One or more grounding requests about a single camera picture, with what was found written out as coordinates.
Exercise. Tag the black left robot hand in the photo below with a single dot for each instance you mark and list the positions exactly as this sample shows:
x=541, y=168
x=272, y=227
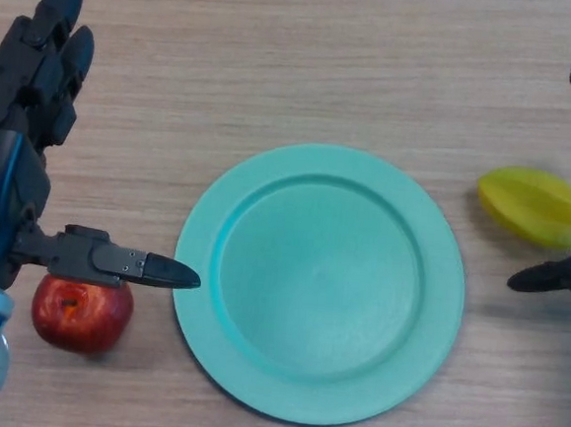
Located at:
x=5, y=186

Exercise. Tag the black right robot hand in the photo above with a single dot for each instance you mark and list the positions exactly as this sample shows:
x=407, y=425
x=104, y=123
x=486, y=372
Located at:
x=557, y=277

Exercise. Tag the yellow starfruit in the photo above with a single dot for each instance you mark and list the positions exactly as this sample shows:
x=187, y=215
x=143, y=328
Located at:
x=533, y=206

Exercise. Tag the green round plate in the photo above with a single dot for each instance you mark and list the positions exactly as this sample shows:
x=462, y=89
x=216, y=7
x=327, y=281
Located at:
x=319, y=285

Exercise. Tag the red apple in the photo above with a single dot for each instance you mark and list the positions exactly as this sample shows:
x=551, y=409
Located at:
x=79, y=318

